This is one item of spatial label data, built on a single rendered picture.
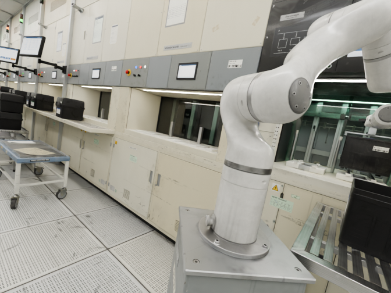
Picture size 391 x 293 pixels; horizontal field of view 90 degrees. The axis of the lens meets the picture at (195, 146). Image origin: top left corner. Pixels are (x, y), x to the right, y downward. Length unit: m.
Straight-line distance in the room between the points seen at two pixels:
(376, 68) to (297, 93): 0.56
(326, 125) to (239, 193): 1.68
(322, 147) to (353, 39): 1.46
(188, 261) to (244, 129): 0.33
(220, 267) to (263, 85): 0.38
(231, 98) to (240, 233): 0.33
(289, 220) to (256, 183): 0.80
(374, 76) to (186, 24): 1.32
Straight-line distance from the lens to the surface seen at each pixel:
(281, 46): 1.34
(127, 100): 2.20
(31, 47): 3.52
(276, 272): 0.51
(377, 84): 0.99
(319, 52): 0.61
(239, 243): 0.53
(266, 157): 0.47
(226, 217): 0.51
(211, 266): 0.46
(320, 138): 2.08
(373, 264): 0.74
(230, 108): 0.52
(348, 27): 0.70
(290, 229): 1.27
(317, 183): 1.19
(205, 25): 1.69
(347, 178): 1.38
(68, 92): 3.62
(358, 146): 1.38
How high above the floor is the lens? 1.03
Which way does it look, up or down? 7 degrees down
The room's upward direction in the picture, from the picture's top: 10 degrees clockwise
